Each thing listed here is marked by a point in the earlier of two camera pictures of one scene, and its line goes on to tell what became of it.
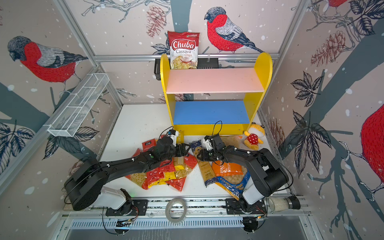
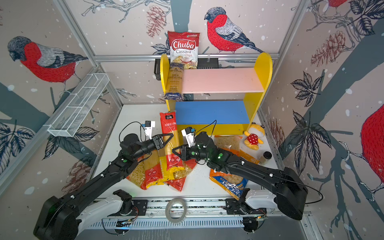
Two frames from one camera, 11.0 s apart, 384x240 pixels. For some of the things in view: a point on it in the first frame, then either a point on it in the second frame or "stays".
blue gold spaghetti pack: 206,167 -> 175,82
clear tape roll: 167,210 stays
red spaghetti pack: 151,177 stays
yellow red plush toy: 255,132 stays
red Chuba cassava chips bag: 183,47 stays
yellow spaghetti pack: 180,167 -> 165,174
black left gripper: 179,147 -> 156,140
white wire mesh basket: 74,116 stays
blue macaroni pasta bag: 234,184 stays
